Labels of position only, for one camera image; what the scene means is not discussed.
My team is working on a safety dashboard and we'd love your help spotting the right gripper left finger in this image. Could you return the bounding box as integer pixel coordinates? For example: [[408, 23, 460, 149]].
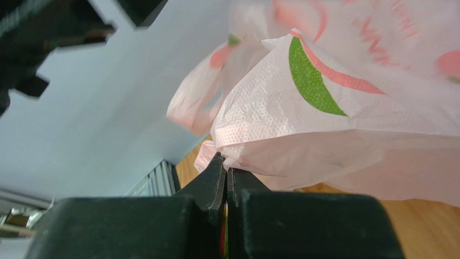
[[26, 154, 226, 258]]

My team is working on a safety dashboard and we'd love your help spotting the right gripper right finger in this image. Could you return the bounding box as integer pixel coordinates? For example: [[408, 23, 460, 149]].
[[227, 169, 404, 258]]

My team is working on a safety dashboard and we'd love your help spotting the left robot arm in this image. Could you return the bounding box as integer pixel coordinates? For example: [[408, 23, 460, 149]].
[[1, 0, 116, 114]]

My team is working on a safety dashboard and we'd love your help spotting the pink peach plastic bag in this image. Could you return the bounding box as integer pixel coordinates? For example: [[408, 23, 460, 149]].
[[166, 1, 459, 206]]

